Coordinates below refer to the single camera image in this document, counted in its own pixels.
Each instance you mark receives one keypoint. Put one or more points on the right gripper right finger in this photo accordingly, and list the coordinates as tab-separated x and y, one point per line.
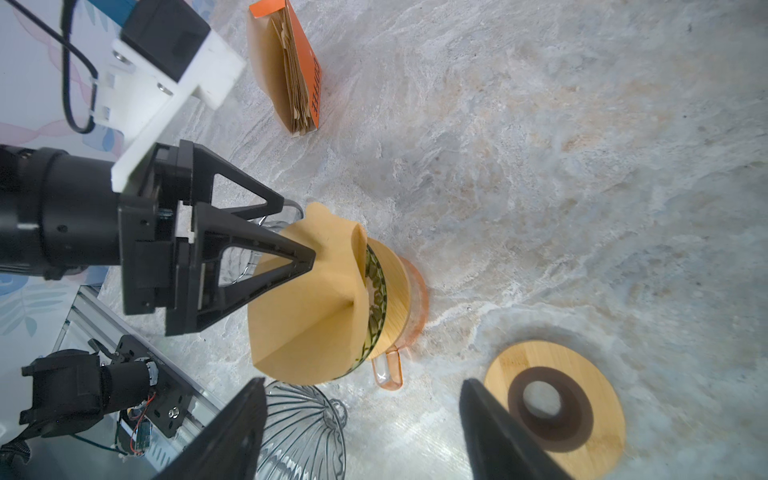
497	446

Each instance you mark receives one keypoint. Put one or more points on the grey glass carafe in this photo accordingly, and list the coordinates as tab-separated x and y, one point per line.
239	263

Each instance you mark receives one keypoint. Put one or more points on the green ribbed dripper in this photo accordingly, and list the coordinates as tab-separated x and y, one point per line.
375	306

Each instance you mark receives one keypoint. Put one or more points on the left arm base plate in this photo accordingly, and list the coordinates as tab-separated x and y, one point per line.
136	374

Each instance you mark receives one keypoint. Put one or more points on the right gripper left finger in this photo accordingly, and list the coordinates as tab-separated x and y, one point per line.
229	447

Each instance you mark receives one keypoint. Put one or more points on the coffee filter pack orange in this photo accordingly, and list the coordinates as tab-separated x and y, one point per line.
284	64

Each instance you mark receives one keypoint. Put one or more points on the grey ribbed dripper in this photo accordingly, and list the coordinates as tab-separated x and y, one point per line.
303	436

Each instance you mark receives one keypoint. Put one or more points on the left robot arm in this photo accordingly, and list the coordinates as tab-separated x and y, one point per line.
185	232

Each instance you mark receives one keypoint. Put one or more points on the brown paper coffee filter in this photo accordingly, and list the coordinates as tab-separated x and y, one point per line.
313	328

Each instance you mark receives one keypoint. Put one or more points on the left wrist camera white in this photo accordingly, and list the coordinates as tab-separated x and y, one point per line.
165	54

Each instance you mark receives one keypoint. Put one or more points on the aluminium mounting rail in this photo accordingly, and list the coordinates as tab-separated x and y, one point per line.
84	396

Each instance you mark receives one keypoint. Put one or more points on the orange glass carafe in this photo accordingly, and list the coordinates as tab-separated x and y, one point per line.
387	367

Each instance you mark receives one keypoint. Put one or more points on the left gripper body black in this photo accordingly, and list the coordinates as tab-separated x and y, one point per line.
155	261

